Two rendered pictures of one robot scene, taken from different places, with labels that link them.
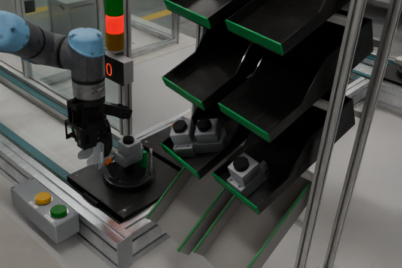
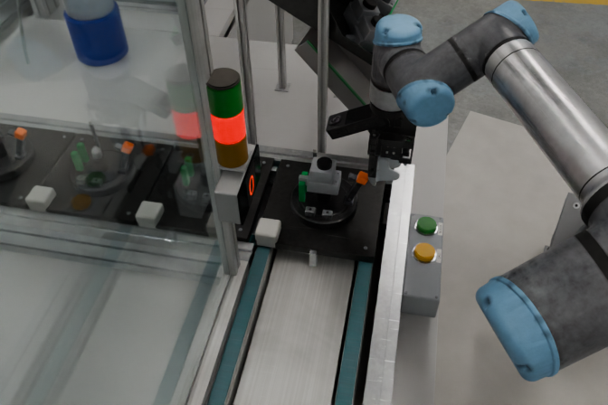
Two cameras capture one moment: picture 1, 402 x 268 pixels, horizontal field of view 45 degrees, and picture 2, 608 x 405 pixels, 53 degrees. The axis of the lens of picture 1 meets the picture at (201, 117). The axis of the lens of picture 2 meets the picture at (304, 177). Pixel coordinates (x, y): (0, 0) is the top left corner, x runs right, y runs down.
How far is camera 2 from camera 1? 1.81 m
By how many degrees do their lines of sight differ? 87
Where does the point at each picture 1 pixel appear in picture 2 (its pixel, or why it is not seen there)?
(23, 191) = (431, 282)
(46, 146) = (311, 373)
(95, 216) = (398, 202)
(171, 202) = not seen: hidden behind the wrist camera
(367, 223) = not seen: hidden behind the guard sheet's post
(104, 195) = (371, 204)
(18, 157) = (382, 353)
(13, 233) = (451, 308)
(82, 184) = (374, 232)
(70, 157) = (309, 324)
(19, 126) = not seen: outside the picture
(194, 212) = (365, 96)
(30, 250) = (453, 275)
